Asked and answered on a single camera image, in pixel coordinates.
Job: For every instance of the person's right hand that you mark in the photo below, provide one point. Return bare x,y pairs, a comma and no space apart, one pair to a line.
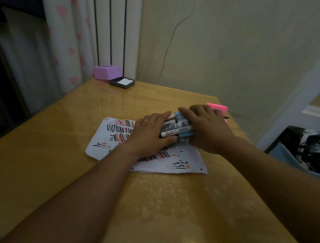
212,132

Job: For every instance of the person's left hand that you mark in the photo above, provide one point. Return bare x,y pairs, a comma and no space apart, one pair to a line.
142,137

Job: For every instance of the person's left thumb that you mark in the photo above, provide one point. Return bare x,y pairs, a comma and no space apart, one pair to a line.
166,142

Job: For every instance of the white marker pen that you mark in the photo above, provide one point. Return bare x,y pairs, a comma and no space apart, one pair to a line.
175,132
176,127
172,116
171,123

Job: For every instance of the light blue marker box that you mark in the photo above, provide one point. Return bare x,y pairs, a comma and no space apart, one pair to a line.
186,135

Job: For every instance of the person's left forearm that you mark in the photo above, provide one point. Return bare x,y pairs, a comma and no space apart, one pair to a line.
75,195

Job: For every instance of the person's right forearm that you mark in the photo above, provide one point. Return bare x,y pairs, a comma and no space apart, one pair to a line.
275,180

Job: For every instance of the white paper with marker strokes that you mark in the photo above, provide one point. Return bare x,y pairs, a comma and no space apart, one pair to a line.
191,156

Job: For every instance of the black case with white pad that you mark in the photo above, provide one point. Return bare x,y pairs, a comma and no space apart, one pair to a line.
122,82

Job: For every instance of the purple plastic box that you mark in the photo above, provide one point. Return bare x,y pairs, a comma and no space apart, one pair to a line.
106,72

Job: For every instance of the light blue cloth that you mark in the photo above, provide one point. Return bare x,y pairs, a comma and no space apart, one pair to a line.
283,156

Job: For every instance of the white radiator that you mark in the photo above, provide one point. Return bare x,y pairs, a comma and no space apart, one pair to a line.
117,32

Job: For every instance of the white curtain with pink hearts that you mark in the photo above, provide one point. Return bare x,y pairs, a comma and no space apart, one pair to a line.
67,45

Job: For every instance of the white door frame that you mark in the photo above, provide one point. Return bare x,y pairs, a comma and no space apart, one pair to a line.
287,112

